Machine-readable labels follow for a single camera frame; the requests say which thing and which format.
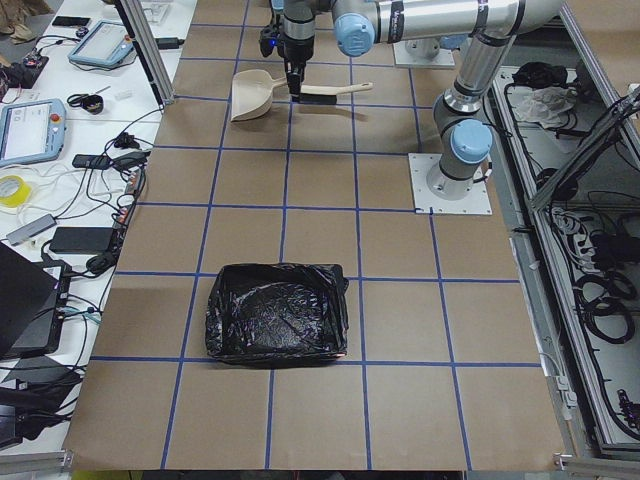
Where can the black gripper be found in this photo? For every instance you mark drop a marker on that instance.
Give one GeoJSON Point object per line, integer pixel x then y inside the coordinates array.
{"type": "Point", "coordinates": [298, 50]}

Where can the cream hand brush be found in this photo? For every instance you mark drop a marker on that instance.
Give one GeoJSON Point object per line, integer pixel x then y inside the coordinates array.
{"type": "Point", "coordinates": [327, 95]}

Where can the cream plastic dustpan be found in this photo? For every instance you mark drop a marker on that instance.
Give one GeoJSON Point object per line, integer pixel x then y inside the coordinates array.
{"type": "Point", "coordinates": [252, 94]}

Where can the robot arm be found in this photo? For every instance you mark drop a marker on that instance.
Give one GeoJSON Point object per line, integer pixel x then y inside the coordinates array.
{"type": "Point", "coordinates": [491, 25]}
{"type": "Point", "coordinates": [291, 32]}

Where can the teach pendant far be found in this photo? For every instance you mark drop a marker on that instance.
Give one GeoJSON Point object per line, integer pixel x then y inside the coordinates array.
{"type": "Point", "coordinates": [105, 46]}

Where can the teach pendant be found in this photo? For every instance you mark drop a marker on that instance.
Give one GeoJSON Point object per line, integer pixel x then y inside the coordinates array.
{"type": "Point", "coordinates": [32, 132]}
{"type": "Point", "coordinates": [105, 46]}

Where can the crumpled white cloth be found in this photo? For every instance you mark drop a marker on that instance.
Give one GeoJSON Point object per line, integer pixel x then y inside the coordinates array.
{"type": "Point", "coordinates": [546, 106]}

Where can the teach pendant near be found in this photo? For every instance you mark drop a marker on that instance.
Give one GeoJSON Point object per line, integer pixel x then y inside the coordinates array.
{"type": "Point", "coordinates": [32, 132]}

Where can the black power adapter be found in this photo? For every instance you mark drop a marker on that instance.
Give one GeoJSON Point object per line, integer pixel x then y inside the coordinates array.
{"type": "Point", "coordinates": [81, 240]}

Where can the yellow tape roll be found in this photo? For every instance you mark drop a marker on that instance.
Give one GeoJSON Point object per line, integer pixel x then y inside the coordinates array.
{"type": "Point", "coordinates": [14, 191]}

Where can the black laptop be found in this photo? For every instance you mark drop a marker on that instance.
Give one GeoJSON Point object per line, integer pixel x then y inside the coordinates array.
{"type": "Point", "coordinates": [33, 295]}

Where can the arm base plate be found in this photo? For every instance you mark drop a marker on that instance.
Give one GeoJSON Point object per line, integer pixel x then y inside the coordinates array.
{"type": "Point", "coordinates": [423, 53]}
{"type": "Point", "coordinates": [435, 193]}

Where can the aluminium frame post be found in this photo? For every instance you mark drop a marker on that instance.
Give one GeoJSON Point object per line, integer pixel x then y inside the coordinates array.
{"type": "Point", "coordinates": [134, 20]}

